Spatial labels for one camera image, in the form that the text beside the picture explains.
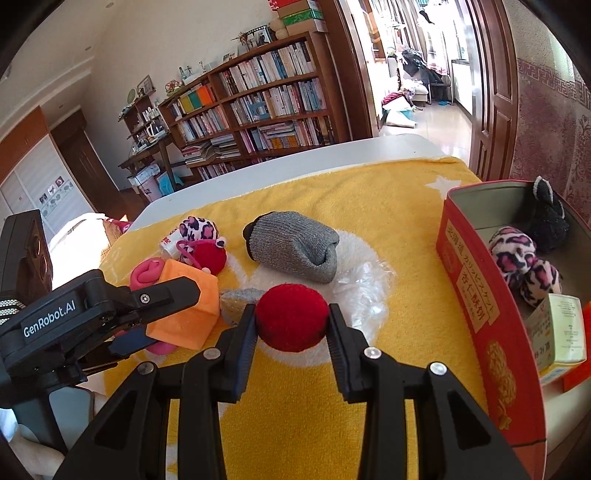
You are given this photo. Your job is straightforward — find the pink knotted foam tube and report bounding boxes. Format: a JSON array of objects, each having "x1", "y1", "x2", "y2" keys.
[
  {"x1": 129, "y1": 257, "x2": 165, "y2": 291},
  {"x1": 145, "y1": 341, "x2": 177, "y2": 356}
]

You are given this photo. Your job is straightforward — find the orange foam cube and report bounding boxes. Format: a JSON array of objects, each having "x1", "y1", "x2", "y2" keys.
[{"x1": 146, "y1": 260, "x2": 221, "y2": 351}]

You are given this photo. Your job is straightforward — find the green yellow small carton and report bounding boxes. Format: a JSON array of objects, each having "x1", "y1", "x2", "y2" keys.
[{"x1": 525, "y1": 293, "x2": 587, "y2": 386}]

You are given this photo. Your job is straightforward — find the grey tan sock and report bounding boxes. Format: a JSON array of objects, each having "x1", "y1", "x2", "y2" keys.
[{"x1": 219, "y1": 288, "x2": 264, "y2": 326}]

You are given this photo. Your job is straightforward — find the large leopard print fuzzy sock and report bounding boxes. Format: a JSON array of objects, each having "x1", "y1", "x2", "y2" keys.
[{"x1": 488, "y1": 226, "x2": 562, "y2": 308}]

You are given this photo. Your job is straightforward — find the red round sock ball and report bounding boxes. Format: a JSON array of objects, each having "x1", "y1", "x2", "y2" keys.
[{"x1": 254, "y1": 284, "x2": 329, "y2": 353}]

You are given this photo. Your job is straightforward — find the black fuzzy sock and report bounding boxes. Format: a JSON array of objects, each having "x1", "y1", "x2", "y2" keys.
[{"x1": 527, "y1": 176, "x2": 569, "y2": 254}]

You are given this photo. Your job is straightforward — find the red tin box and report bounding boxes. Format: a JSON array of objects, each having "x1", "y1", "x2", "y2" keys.
[{"x1": 434, "y1": 178, "x2": 591, "y2": 480}]

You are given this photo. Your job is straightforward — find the white wrapped tissue roll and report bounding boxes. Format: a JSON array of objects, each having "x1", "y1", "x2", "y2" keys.
[{"x1": 159, "y1": 228, "x2": 182, "y2": 260}]

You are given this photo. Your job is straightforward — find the clear plastic bag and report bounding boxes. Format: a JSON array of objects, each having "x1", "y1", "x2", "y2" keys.
[{"x1": 325, "y1": 260, "x2": 397, "y2": 345}]

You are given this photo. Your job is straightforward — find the small wooden side shelf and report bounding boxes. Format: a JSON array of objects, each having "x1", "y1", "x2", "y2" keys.
[{"x1": 118, "y1": 87, "x2": 174, "y2": 183}]

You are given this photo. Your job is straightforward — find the yellow patterned towel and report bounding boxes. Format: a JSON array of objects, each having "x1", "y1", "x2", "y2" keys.
[{"x1": 98, "y1": 156, "x2": 491, "y2": 480}]

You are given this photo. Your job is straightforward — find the grey knit sock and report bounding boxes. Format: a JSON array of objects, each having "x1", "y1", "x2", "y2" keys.
[{"x1": 242, "y1": 211, "x2": 339, "y2": 284}]

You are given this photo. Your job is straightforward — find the brown wooden door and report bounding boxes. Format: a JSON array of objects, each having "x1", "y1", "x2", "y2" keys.
[{"x1": 467, "y1": 1, "x2": 519, "y2": 181}]

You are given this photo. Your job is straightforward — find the purple patterned curtain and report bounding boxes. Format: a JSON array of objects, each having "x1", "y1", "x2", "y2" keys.
[{"x1": 504, "y1": 1, "x2": 591, "y2": 222}]

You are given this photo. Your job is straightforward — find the large wooden bookshelf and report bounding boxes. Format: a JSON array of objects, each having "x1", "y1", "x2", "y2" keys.
[{"x1": 159, "y1": 32, "x2": 352, "y2": 182}]

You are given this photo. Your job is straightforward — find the stacked gift boxes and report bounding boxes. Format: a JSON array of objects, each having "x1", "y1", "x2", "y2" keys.
[{"x1": 267, "y1": 0, "x2": 328, "y2": 39}]

